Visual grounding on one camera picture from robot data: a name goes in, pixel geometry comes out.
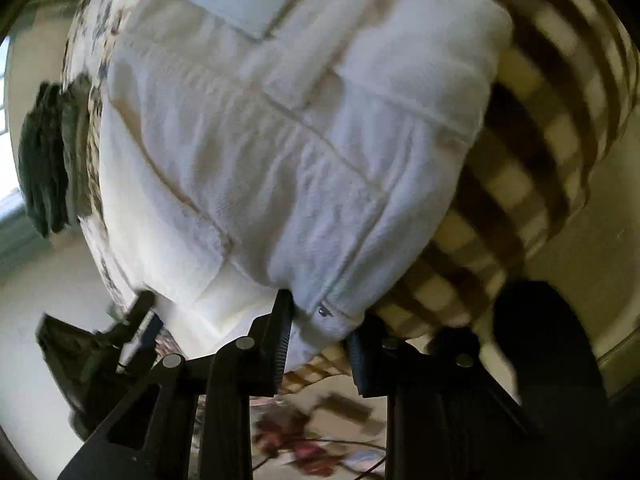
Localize stack of folded jeans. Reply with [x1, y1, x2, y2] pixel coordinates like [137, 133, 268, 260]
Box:
[17, 74, 91, 238]

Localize white pants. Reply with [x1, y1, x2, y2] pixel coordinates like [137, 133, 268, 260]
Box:
[100, 0, 513, 367]

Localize floral bed blanket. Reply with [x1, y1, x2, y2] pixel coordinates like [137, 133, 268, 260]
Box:
[63, 0, 639, 391]

